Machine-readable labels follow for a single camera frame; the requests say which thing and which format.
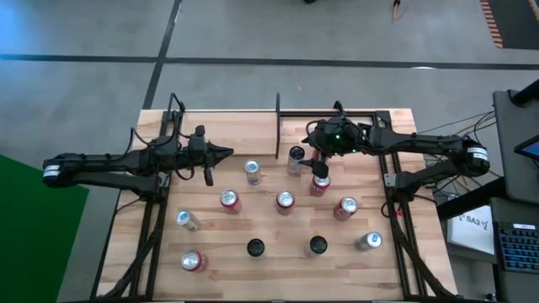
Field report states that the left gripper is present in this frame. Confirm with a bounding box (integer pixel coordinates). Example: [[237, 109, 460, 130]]
[[180, 124, 235, 187]]

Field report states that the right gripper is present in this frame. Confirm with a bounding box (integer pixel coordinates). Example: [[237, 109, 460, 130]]
[[299, 112, 367, 178]]

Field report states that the Celsius can black lid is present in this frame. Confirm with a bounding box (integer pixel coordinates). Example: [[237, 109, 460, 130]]
[[246, 237, 267, 260], [303, 235, 329, 258], [286, 145, 307, 177]]

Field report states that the slim silver blue can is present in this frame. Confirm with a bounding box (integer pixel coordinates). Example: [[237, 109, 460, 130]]
[[174, 209, 202, 232], [354, 231, 384, 253], [243, 158, 263, 187]]

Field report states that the red cola can white script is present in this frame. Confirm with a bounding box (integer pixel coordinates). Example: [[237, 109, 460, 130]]
[[333, 195, 360, 222]]

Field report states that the black shelf divider plate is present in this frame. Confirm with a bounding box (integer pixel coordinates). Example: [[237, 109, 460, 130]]
[[275, 93, 282, 160]]

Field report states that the black desk bar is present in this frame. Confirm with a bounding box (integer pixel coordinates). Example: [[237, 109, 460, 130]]
[[435, 175, 509, 221]]

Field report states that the white SA3 label sheet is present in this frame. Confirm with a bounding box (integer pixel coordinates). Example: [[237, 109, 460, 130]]
[[446, 205, 497, 257]]

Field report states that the green floor mat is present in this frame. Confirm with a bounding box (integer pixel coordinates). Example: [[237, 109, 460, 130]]
[[0, 153, 90, 303]]

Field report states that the dark grey desk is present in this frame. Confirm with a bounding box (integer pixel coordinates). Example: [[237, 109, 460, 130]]
[[488, 196, 539, 303]]

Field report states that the small display screen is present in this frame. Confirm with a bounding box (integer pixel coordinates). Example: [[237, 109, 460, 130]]
[[513, 134, 539, 161]]

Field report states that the black monitor pole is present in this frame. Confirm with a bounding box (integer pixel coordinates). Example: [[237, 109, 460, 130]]
[[507, 78, 539, 107]]

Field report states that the backlit computer keyboard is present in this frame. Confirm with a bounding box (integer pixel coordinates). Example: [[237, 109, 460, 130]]
[[493, 221, 539, 274]]

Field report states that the black mat orange striped edge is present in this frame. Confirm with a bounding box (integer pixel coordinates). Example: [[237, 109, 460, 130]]
[[479, 0, 539, 51]]

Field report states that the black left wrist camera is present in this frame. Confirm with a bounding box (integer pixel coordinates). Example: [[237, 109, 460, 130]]
[[186, 133, 211, 156]]

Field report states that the black aluminium rig frame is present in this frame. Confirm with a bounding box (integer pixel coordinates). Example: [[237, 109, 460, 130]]
[[90, 92, 456, 302]]

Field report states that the thin dark rig cable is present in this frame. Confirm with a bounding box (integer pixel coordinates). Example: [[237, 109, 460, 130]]
[[416, 109, 497, 136]]

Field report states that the yellow floor cable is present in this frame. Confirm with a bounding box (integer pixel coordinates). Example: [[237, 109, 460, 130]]
[[391, 0, 408, 22]]

